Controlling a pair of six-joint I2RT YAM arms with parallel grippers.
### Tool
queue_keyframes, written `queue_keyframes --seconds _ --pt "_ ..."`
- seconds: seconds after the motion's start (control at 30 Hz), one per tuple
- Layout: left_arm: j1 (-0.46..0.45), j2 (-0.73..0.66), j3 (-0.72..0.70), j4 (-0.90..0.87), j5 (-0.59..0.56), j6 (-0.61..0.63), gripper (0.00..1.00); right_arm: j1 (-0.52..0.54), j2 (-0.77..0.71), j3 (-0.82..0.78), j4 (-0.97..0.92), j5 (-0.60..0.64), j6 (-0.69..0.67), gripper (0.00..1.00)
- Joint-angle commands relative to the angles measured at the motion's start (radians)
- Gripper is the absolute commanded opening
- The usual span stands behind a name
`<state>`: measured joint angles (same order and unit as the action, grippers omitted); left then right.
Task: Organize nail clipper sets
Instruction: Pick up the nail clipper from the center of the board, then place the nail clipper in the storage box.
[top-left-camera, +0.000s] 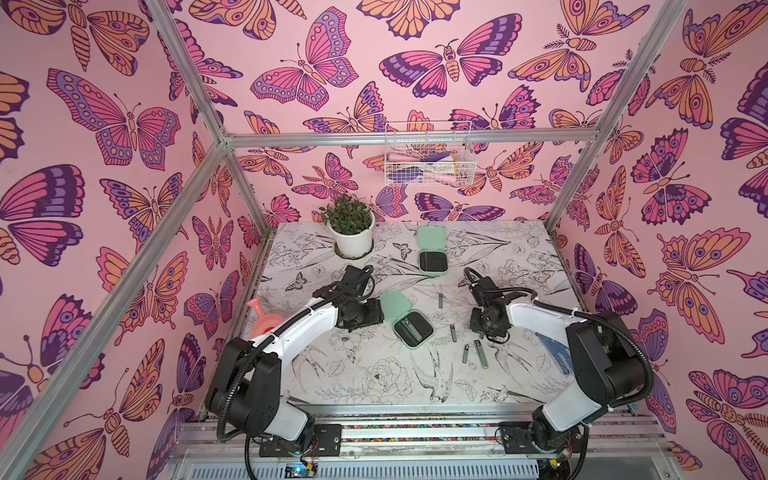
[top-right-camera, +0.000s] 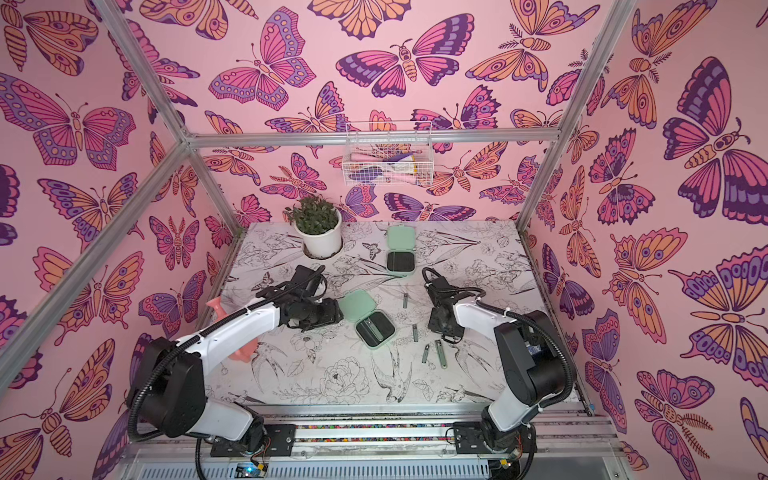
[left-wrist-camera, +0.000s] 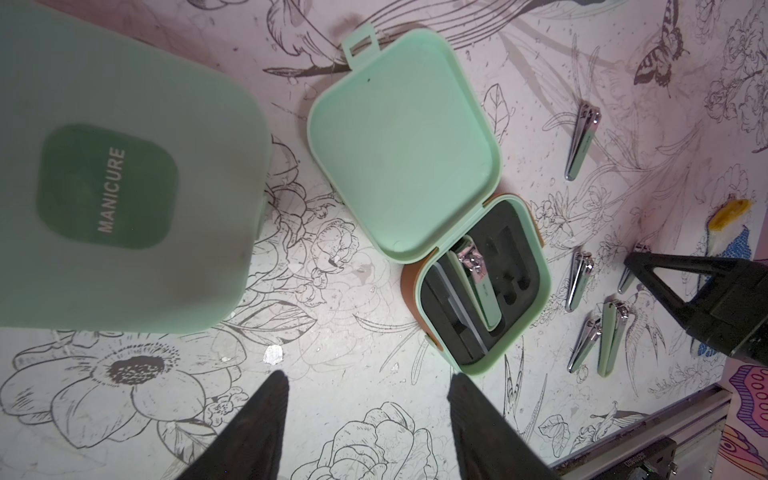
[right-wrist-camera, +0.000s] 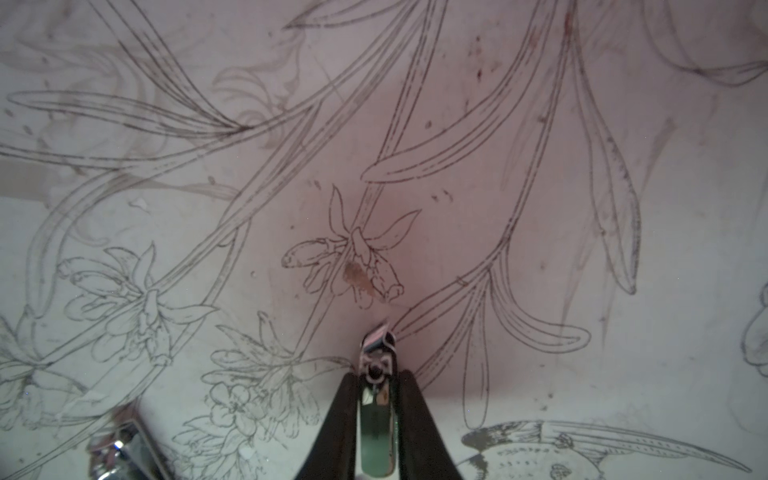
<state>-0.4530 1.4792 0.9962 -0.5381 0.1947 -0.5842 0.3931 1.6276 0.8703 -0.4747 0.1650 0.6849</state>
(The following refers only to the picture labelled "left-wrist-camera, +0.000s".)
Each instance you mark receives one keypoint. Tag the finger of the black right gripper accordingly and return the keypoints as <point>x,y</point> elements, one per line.
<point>728,314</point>

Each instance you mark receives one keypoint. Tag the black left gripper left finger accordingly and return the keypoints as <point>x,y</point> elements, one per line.
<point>250,447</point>

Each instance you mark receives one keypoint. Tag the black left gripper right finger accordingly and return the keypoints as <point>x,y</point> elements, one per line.
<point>487,447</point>

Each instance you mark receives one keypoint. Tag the green case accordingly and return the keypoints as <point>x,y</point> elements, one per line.
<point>132,181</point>
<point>404,141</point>

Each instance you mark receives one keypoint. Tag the green nail tool mid-right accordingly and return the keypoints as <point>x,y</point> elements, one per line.
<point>628,276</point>

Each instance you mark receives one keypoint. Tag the green nail clipper long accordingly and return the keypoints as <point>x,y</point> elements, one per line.
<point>615,315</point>

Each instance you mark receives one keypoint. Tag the green nail file tool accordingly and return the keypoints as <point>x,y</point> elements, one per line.
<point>589,336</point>

